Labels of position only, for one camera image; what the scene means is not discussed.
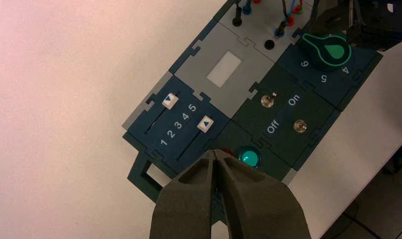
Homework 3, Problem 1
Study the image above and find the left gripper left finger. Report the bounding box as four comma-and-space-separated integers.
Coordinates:
149, 150, 218, 239

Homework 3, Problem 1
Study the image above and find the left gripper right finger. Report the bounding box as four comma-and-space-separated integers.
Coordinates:
216, 150, 312, 239

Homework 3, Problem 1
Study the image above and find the white slider knob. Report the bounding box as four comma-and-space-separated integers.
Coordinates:
162, 93, 179, 110
197, 116, 215, 133

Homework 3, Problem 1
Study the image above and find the dark green rotary knob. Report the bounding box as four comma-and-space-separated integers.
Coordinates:
301, 32, 353, 72

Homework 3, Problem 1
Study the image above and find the green push button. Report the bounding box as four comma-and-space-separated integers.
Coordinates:
238, 145, 262, 169

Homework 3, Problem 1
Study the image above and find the blue and grey task board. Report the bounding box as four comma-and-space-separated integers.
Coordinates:
121, 0, 384, 227

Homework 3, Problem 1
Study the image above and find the red banana plug cable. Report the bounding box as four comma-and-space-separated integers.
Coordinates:
252, 0, 304, 27

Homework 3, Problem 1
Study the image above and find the black banana plug cable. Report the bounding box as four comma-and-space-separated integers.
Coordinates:
232, 0, 289, 37

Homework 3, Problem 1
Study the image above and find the blue banana plug cable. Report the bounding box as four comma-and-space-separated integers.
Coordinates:
242, 0, 296, 36

